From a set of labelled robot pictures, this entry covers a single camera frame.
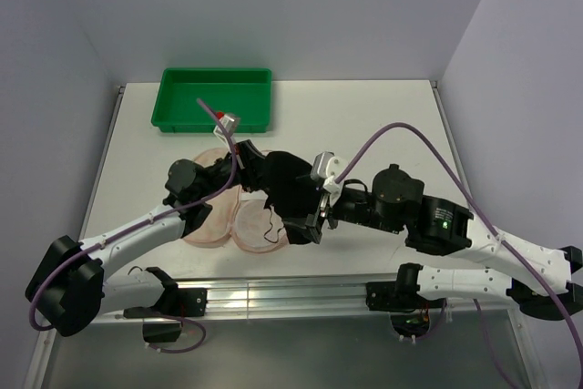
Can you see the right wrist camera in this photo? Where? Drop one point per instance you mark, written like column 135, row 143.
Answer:
column 325, row 169

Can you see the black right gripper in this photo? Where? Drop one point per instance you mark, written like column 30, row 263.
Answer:
column 310, row 226

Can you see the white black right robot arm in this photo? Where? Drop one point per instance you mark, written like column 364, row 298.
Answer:
column 518, row 273

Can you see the black bra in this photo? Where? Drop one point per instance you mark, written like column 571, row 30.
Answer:
column 287, row 183

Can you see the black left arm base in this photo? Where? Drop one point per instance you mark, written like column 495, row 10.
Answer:
column 182, row 302

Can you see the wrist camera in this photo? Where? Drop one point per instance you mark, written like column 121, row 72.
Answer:
column 325, row 169
column 227, row 127

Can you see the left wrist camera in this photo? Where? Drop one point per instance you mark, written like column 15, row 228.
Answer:
column 227, row 127

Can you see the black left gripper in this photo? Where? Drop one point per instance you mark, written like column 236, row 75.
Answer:
column 248, row 160

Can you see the pink floral mesh laundry bag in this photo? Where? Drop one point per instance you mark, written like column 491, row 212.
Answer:
column 243, row 218

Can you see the green plastic tray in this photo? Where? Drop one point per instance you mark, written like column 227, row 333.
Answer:
column 244, row 92

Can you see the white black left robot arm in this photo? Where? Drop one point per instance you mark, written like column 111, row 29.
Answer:
column 74, row 282

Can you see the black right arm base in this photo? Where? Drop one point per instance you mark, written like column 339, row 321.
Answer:
column 413, row 318

